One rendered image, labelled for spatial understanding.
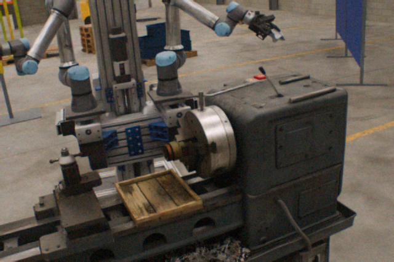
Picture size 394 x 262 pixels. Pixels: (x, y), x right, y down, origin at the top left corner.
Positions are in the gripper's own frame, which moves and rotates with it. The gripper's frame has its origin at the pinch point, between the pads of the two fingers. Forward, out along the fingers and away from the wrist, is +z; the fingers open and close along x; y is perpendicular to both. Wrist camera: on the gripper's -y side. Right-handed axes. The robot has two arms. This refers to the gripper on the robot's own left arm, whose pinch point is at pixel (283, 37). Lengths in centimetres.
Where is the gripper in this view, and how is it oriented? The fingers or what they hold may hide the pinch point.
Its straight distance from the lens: 232.4
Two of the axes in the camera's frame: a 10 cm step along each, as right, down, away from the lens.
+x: 2.2, -3.7, -9.0
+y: -5.1, 7.5, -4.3
